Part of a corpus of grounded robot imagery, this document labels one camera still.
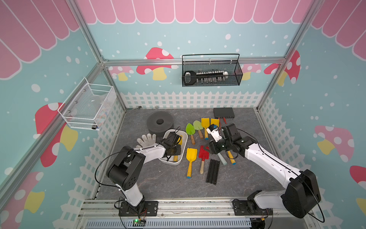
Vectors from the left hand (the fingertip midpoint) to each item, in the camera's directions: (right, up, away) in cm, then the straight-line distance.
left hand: (177, 152), depth 95 cm
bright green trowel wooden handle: (+9, +14, +11) cm, 20 cm away
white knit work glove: (-23, +6, +5) cm, 24 cm away
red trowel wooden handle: (+18, -2, -1) cm, 18 cm away
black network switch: (+38, +28, +25) cm, 53 cm away
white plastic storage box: (0, -4, -6) cm, 7 cm away
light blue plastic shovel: (+29, -4, -7) cm, 30 cm away
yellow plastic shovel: (+28, +20, +15) cm, 38 cm away
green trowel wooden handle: (+15, +17, +13) cm, 26 cm away
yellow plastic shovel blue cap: (+21, +19, +15) cm, 32 cm away
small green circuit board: (-20, -32, -22) cm, 44 cm away
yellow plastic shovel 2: (+9, -3, -1) cm, 10 cm away
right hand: (+18, +6, -14) cm, 24 cm away
